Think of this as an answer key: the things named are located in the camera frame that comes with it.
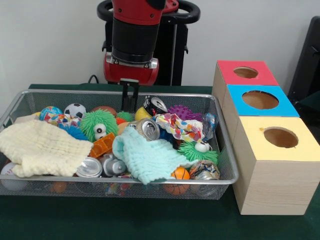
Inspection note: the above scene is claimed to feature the cream knitted cloth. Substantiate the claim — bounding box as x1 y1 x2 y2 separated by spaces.
0 119 95 178

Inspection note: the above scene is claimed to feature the large green puffer toy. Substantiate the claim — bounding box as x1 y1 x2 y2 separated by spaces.
79 111 120 143

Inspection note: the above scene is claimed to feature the globe print ball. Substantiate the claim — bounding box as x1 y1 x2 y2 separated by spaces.
39 106 64 122

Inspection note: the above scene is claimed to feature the dark green table cloth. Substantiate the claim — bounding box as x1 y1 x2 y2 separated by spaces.
0 83 320 240

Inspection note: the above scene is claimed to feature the black cable behind table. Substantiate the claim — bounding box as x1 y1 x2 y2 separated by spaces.
87 74 101 85

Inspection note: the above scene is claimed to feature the black and silver drink can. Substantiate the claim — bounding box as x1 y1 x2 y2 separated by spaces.
142 95 169 116

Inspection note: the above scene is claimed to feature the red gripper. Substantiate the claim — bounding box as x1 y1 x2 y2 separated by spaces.
103 51 160 112

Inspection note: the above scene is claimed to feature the dark green side cloth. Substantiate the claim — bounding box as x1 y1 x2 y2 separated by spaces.
293 89 320 143

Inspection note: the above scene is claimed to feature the black upright panel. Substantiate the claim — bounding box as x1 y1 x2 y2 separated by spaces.
287 16 320 102

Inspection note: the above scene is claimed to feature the small orange basketball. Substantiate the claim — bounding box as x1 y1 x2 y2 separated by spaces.
171 166 191 180

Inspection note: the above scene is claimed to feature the black and white soccer ball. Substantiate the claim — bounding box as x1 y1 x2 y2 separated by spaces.
63 103 87 119

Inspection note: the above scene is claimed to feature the silver wire mesh bin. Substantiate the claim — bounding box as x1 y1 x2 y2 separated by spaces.
0 89 240 201

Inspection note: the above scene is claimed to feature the wooden box with three holes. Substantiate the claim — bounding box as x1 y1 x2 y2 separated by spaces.
211 59 320 216

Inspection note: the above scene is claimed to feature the small green puffer toy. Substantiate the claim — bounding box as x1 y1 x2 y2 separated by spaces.
177 141 219 161

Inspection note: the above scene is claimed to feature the mint green knitted cloth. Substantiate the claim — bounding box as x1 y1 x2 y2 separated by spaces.
111 126 200 185

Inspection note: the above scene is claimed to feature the orange plastic toy crate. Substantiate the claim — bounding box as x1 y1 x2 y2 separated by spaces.
88 132 116 159

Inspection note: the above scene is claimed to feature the clear plastic packet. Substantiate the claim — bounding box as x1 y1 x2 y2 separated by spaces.
201 112 219 141

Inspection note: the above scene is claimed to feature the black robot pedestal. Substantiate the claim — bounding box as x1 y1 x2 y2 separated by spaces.
96 0 201 86

